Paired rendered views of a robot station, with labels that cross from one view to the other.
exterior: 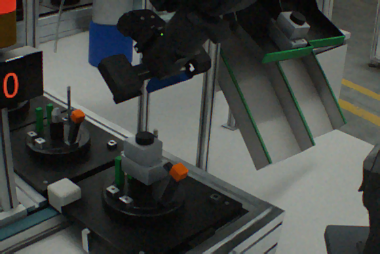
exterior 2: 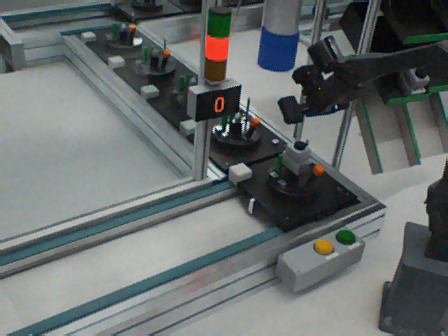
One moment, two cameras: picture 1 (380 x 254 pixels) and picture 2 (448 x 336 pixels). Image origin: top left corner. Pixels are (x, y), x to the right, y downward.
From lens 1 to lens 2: 0.57 m
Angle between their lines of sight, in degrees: 13
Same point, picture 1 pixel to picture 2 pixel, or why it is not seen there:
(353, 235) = (424, 232)
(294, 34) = (415, 85)
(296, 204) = (402, 204)
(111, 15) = (281, 27)
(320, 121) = (432, 145)
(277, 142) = (391, 158)
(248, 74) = (378, 106)
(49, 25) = not seen: hidden behind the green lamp
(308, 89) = (427, 120)
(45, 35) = not seen: hidden behind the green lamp
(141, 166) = (295, 162)
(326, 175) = not seen: hidden behind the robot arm
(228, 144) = (359, 149)
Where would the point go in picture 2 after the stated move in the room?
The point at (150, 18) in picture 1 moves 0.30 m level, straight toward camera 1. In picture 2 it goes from (313, 73) to (306, 139)
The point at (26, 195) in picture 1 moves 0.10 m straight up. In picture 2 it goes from (211, 171) to (214, 139)
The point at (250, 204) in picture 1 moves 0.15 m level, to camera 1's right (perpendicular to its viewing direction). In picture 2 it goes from (363, 197) to (422, 211)
